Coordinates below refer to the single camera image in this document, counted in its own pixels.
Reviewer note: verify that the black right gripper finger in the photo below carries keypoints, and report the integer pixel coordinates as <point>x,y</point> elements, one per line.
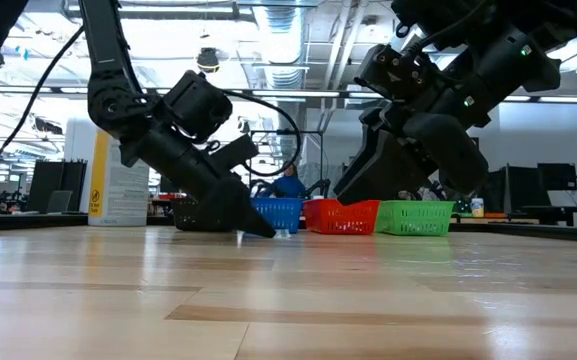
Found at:
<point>374,121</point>
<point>388,170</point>

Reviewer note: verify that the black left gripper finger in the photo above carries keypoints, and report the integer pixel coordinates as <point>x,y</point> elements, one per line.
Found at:
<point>238,212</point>

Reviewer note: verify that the green plastic basket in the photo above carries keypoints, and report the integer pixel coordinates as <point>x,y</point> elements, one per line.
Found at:
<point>413,218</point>

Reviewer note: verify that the red plastic basket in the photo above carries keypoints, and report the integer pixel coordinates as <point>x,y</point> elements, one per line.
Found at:
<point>340,217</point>

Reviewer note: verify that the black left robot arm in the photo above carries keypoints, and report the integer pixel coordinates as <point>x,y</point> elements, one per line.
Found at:
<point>113,100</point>

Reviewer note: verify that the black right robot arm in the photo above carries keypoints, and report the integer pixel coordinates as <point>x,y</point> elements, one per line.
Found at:
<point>518,30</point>

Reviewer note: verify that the black background robot arm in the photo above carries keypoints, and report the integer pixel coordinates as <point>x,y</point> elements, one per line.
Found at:
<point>318,187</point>

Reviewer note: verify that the black computer monitor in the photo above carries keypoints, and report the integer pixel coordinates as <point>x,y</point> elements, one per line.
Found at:
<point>167,184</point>

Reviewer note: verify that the long ceiling light strip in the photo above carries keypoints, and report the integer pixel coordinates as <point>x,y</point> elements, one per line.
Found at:
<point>295,93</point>
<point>573,100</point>
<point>516,98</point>
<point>363,95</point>

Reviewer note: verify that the blue plastic basket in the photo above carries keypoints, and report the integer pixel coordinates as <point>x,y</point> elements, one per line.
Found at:
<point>283,212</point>

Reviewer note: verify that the black plastic basket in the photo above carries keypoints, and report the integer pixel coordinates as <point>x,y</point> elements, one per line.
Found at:
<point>183,217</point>

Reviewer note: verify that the person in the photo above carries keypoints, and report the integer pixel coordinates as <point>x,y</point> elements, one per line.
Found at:
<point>288,187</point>

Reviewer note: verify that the white yellow cup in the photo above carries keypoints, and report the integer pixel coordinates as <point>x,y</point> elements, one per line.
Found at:
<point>478,207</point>

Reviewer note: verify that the white wipes canister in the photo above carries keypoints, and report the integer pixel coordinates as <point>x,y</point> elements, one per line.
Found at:
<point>118,200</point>

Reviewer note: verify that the large black monitor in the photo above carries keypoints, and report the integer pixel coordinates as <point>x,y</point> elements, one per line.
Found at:
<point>513,192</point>

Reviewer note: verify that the orange flat object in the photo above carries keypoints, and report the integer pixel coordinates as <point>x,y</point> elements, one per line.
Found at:
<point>494,215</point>

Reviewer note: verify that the white ceiling sensor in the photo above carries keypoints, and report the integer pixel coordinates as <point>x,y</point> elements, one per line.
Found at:
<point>370,27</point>

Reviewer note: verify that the black ceiling dome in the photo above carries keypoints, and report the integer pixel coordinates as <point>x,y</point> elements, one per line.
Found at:
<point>208,60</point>

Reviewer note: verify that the small black monitor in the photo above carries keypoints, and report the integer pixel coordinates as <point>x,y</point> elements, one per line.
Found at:
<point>558,177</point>

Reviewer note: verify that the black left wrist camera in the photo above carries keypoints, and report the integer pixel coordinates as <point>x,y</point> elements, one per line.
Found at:
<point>235,152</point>

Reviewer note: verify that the black gantry frame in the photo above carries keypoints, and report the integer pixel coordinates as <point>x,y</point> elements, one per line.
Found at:
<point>313,132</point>

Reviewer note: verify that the silver spiral air duct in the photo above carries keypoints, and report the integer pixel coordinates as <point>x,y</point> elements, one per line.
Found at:
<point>283,40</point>

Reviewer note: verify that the black aluminium table frame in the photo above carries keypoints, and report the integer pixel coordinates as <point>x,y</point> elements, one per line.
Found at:
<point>38,221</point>

